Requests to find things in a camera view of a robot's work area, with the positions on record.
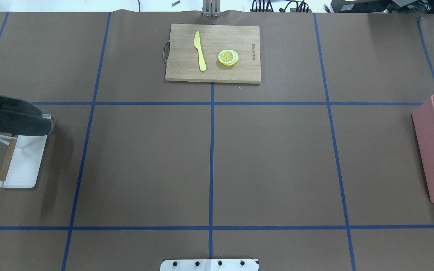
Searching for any yellow plastic knife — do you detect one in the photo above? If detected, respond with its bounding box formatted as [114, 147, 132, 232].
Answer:
[193, 31, 207, 72]

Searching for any white towel rack stand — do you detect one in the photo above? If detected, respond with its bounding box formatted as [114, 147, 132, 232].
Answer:
[0, 113, 53, 188]

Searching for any yellow lemon slice toy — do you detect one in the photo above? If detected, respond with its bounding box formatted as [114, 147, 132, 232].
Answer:
[217, 49, 239, 66]

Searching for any aluminium frame post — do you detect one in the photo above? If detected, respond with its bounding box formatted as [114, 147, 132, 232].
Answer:
[202, 0, 222, 18]

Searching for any white camera pillar base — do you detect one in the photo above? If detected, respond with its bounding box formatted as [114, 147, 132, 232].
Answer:
[160, 259, 260, 271]

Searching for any wooden cutting board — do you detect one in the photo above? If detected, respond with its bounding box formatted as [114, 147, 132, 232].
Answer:
[165, 23, 261, 84]

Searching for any grey cloth towel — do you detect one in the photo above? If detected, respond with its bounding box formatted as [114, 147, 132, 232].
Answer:
[0, 95, 55, 137]

